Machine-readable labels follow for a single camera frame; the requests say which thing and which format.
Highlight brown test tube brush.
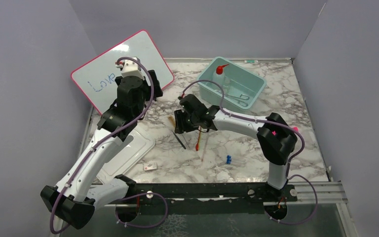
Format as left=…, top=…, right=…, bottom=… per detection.
left=168, top=116, right=176, bottom=129

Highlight metal tweezers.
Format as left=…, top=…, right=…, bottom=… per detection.
left=172, top=131, right=187, bottom=150

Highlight white wash bottle red cap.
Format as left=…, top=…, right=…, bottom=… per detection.
left=212, top=64, right=228, bottom=89

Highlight small clear glass beaker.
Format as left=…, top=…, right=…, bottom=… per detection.
left=223, top=77, right=231, bottom=95

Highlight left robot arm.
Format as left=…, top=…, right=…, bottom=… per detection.
left=40, top=70, right=163, bottom=234

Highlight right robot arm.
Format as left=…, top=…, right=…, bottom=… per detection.
left=174, top=94, right=300, bottom=201

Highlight red orange spatula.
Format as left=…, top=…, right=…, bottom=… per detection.
left=195, top=129, right=202, bottom=152

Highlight pink framed whiteboard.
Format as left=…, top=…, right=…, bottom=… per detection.
left=71, top=30, right=174, bottom=114

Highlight teal plastic bin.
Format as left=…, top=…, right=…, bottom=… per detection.
left=197, top=56, right=266, bottom=114

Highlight blue capped test tubes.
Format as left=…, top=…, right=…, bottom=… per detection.
left=226, top=155, right=245, bottom=166

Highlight white plastic lid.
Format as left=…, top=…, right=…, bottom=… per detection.
left=96, top=125, right=155, bottom=184

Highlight small white card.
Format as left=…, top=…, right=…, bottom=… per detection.
left=144, top=162, right=157, bottom=171

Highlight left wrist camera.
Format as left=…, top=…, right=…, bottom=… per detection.
left=115, top=59, right=145, bottom=79

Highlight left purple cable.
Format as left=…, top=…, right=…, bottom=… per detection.
left=49, top=57, right=169, bottom=235

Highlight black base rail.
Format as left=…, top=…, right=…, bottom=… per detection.
left=103, top=182, right=298, bottom=217

